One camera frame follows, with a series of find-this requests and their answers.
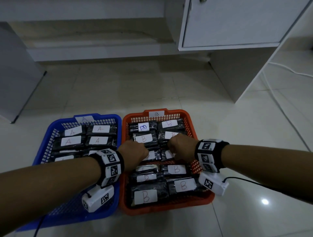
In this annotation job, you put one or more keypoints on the person's left hand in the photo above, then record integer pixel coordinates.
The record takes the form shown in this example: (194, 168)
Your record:
(133, 153)

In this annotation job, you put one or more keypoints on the person's right hand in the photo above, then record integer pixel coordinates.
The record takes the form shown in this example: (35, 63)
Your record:
(182, 146)

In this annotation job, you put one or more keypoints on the orange plastic basket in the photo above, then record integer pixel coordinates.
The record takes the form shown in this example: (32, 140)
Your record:
(190, 127)

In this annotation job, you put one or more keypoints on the blue plastic basket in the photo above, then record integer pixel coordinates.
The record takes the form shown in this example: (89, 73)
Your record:
(73, 210)

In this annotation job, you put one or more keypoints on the person's left forearm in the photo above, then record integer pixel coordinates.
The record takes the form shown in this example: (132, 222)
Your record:
(49, 185)

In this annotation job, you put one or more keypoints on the person's right forearm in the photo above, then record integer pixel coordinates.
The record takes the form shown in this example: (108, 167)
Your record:
(269, 166)

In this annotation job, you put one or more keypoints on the white cabinet door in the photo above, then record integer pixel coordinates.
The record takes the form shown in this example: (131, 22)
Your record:
(232, 24)

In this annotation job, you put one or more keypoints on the white desk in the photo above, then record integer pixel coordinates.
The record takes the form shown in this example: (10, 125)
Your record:
(17, 85)

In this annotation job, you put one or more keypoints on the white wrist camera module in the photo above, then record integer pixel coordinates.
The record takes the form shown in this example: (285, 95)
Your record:
(97, 199)
(212, 184)

